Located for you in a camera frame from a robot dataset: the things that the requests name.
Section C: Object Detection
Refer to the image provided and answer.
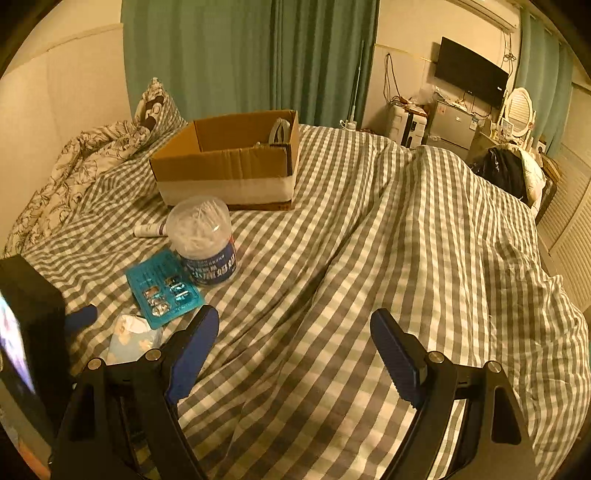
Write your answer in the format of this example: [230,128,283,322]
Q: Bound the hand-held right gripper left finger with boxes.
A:
[51,305,220,480]

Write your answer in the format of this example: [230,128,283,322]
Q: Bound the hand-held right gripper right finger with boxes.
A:
[369,308,539,480]

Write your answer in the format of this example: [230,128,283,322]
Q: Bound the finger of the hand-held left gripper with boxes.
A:
[65,305,99,333]

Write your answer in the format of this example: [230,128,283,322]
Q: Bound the white blue patterned packet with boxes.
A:
[107,314,163,365]

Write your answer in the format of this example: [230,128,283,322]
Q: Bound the teal blister pack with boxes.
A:
[126,249,205,329]

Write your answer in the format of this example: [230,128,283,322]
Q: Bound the white cream tube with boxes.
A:
[134,220,171,238]

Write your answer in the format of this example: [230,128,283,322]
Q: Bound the clear cotton swab jar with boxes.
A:
[166,196,240,288]

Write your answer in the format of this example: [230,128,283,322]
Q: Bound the cardboard box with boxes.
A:
[149,109,301,212]

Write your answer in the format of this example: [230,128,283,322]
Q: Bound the floral quilt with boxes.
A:
[2,119,154,259]

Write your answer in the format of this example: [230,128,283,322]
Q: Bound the black and white bag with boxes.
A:
[471,145,528,200]

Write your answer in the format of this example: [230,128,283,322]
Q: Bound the louvered cabinet doors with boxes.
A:
[536,78,591,319]

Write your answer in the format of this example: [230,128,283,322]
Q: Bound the patterned pillow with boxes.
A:
[133,76,186,132]

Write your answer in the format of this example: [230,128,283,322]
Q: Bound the white garment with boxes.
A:
[510,144,546,209]

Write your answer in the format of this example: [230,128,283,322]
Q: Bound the clear plastic packet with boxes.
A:
[267,117,293,147]

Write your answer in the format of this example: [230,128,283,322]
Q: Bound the white floor appliance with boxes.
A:
[385,105,428,147]

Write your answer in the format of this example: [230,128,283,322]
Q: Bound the small silver fridge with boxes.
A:
[427,99,481,151]

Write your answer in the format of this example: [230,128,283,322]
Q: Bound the white oval mirror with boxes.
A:
[501,88,536,141]

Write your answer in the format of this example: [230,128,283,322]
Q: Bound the white pole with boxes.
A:
[347,39,366,131]

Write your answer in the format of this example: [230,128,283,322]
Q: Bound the wide green curtain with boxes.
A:
[121,0,380,134]

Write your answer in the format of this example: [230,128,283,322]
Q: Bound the narrow green curtain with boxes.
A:
[515,9,575,116]

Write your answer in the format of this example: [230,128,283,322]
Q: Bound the black wall television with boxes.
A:
[434,36,510,110]

